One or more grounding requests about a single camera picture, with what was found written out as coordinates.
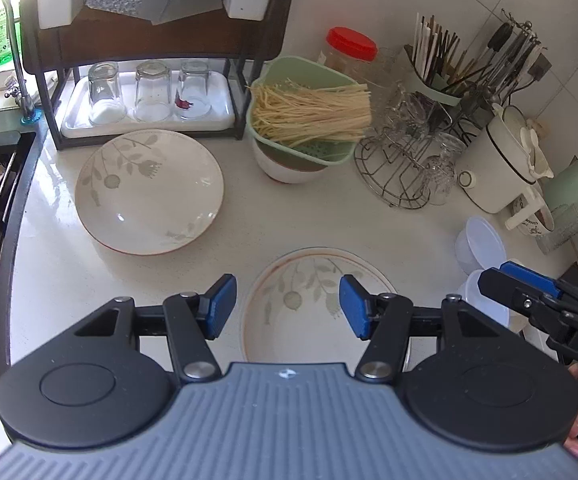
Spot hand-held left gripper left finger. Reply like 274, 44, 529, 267
73, 274, 238, 381

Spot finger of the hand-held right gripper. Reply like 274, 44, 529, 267
478, 268, 577, 336
500, 261, 578, 311

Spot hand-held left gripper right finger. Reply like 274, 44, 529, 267
340, 275, 507, 382

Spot small floral ceramic plate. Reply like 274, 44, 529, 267
239, 247, 412, 363

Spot large floral ceramic plate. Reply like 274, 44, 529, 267
74, 129, 225, 257

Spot floral mug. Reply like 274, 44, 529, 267
516, 200, 556, 237

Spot ribbed glass container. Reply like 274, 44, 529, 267
536, 205, 578, 256

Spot green pitcher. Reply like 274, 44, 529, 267
541, 156, 578, 226

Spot white electric kettle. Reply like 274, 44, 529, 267
456, 105, 554, 231

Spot patterned glass cup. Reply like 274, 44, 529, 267
421, 132, 468, 206
383, 82, 433, 137

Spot white ceramic bowl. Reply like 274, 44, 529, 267
253, 137, 330, 184

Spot green plastic colander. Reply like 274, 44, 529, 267
245, 56, 372, 165

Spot dry noodles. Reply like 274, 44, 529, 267
248, 82, 373, 146

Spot green chopstick holder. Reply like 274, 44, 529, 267
401, 45, 464, 107

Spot clear drinking glass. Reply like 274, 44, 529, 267
175, 60, 213, 120
134, 60, 172, 122
88, 61, 126, 124

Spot set of black kitchen utensils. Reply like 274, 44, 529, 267
461, 8, 553, 111

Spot white plastic tray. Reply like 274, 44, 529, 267
60, 70, 236, 139

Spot bundle of chopsticks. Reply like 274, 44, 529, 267
414, 12, 474, 86

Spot red lid plastic jar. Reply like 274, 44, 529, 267
319, 26, 379, 78

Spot dark wooden shelf rack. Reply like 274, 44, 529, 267
19, 0, 300, 152

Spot chrome faucet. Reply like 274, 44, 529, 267
0, 0, 42, 123

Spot wire cup rack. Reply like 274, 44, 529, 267
354, 90, 470, 209

